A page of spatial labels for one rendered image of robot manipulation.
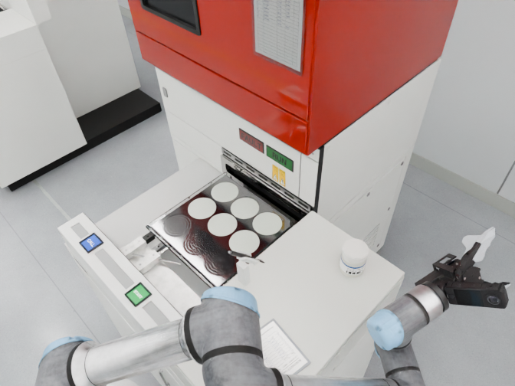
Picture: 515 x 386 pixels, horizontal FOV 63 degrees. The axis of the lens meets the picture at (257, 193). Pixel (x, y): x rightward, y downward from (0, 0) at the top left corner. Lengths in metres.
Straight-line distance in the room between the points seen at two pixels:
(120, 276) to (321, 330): 0.60
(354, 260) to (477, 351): 1.31
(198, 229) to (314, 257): 0.41
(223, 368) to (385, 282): 0.61
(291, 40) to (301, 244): 0.60
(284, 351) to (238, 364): 0.34
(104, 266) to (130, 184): 1.68
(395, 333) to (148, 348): 0.50
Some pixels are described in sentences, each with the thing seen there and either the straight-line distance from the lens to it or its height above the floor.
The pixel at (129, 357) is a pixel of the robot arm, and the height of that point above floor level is 1.16.
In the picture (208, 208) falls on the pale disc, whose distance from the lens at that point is 1.48.
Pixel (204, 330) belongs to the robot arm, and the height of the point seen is 1.25.
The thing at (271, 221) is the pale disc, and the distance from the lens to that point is 1.42.
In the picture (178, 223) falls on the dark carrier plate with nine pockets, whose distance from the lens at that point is 1.46.
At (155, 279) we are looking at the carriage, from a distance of 1.37.
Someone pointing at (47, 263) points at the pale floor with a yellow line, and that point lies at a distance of 2.75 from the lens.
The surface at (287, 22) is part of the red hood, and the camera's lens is 1.01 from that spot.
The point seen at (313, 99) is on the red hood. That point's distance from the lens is 1.06.
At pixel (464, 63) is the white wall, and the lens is 2.62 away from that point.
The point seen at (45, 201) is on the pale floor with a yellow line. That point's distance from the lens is 3.10.
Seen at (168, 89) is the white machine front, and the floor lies 1.10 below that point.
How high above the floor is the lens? 2.00
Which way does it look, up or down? 47 degrees down
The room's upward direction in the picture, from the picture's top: 3 degrees counter-clockwise
